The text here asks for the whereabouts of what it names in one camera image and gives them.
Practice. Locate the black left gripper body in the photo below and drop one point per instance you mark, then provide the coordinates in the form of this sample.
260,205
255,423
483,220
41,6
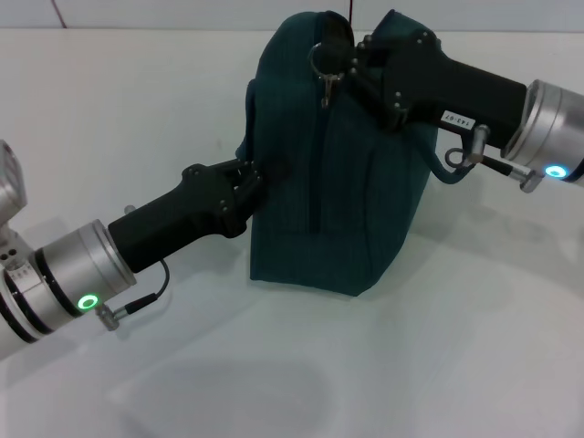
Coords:
182,214

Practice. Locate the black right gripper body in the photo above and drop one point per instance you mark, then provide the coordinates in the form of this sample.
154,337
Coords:
447,86

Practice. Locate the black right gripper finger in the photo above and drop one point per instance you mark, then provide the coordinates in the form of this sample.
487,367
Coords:
340,41
376,91

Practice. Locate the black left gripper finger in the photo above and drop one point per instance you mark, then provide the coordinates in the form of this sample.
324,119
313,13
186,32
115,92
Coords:
248,198
274,172

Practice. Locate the dark teal insulated lunch bag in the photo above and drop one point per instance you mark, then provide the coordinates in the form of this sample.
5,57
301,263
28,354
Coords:
337,205

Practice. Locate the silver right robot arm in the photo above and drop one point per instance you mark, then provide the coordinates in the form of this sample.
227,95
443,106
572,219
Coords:
547,128

